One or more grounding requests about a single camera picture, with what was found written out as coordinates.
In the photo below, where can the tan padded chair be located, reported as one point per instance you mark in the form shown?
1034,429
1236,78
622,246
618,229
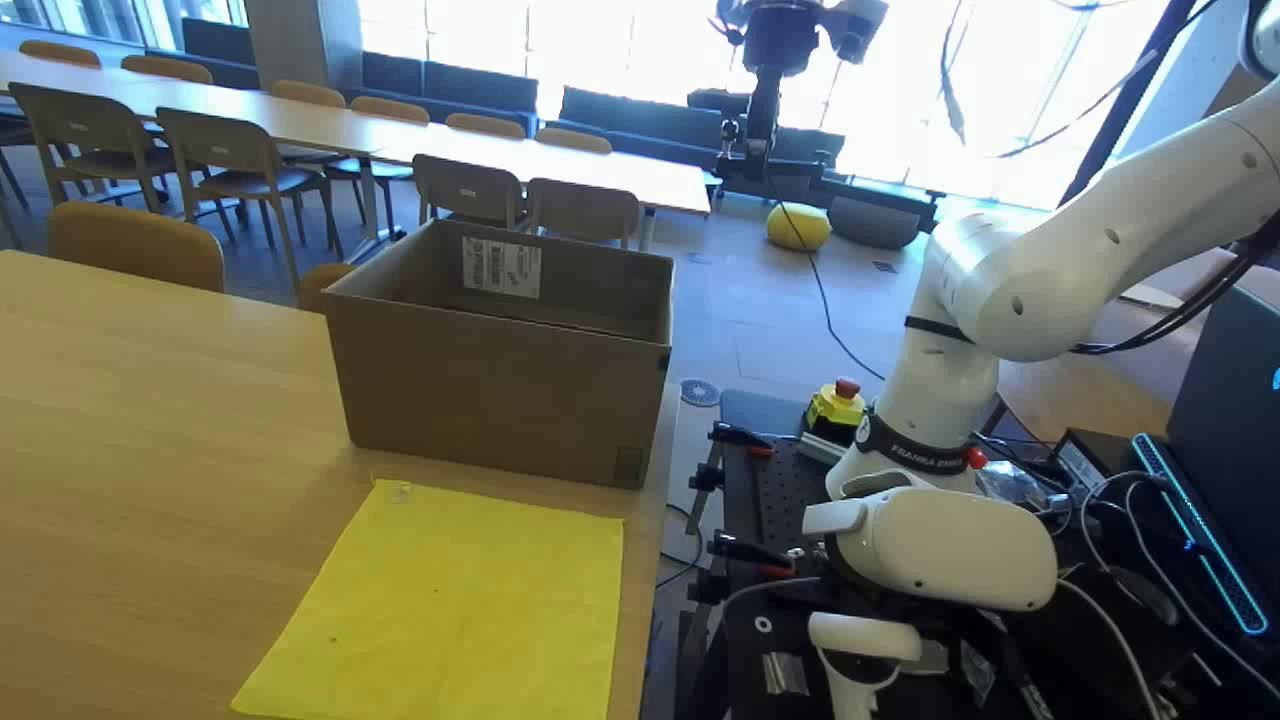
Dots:
572,136
60,52
304,93
391,109
486,124
167,64

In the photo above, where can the wooden dining chair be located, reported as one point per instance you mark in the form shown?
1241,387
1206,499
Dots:
86,124
466,190
582,208
232,145

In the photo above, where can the white VR controller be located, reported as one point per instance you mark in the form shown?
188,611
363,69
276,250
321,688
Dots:
855,642

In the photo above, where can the white VR headset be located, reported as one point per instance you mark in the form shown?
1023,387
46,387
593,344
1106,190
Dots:
944,547

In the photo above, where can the dark blue sofa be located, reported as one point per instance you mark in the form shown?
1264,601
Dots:
445,86
823,151
643,121

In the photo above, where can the brown cardboard box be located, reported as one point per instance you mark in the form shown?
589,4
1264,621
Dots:
493,387

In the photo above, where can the black robot mounting cart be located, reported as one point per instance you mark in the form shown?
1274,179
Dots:
766,506

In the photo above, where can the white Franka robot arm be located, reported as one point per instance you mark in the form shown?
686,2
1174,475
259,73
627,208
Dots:
1064,253

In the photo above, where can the yellow emergency stop button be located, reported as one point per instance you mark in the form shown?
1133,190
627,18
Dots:
838,405

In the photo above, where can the tan upholstered bench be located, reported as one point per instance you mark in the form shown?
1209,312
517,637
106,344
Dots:
1064,400

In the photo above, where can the long wooden dining table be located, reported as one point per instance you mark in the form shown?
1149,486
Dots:
400,132

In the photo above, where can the black computer tower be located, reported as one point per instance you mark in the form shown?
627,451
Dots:
1224,425

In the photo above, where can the yellow towel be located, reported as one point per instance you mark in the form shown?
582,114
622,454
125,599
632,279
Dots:
443,612

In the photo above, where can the dark round pouf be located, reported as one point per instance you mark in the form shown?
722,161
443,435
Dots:
883,219

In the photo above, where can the yellow round floor object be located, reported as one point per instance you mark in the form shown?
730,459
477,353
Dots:
796,227

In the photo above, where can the small orange chair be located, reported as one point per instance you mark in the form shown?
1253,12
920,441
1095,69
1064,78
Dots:
321,281

